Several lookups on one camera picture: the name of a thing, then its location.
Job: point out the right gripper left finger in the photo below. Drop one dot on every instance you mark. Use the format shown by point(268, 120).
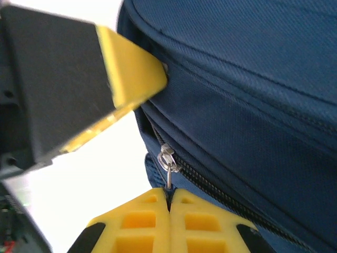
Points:
point(137, 226)

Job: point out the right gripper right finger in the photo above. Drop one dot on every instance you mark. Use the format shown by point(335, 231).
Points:
point(202, 226)

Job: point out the navy blue backpack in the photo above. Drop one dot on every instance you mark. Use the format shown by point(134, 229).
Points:
point(237, 105)

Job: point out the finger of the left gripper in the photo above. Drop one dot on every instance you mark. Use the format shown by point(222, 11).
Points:
point(65, 79)

